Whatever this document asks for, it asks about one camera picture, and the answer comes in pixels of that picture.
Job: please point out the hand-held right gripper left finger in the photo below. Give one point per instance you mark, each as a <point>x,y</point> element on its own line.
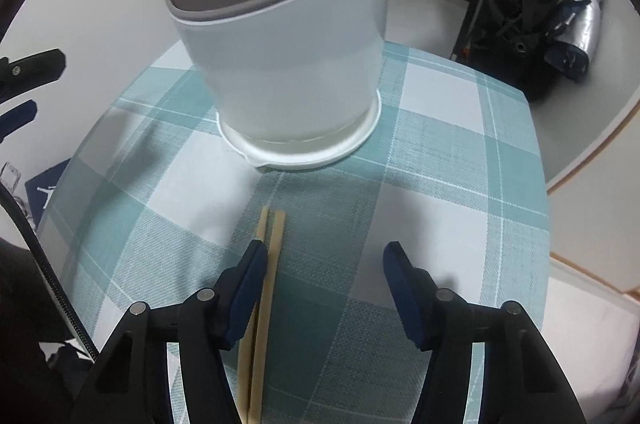
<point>247,289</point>

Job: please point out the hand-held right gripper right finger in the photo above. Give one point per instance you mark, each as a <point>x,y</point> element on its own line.
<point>405,299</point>

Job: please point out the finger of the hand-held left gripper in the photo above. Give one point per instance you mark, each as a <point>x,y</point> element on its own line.
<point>17,117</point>
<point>30,72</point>

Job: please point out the white grey utensil holder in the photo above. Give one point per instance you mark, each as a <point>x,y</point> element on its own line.
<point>290,79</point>

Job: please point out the teal plaid placemat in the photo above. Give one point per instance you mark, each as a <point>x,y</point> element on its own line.
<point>350,229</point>

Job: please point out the black hanging jacket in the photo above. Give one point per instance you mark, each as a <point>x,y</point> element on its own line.
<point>520,4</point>

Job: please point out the silver folded umbrella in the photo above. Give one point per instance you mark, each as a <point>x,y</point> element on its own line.
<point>580,19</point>

